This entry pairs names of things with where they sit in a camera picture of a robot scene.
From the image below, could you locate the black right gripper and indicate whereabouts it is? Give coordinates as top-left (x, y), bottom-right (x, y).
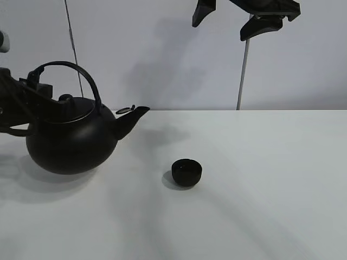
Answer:
top-left (192, 0), bottom-right (301, 41)

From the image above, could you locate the small black teacup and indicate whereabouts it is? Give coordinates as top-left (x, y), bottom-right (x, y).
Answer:
top-left (171, 158), bottom-right (203, 187)

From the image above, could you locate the black teapot with handle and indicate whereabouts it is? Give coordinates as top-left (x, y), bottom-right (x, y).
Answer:
top-left (26, 61), bottom-right (150, 175)

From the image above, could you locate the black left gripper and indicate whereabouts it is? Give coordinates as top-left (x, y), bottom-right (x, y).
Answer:
top-left (1, 68), bottom-right (59, 135)

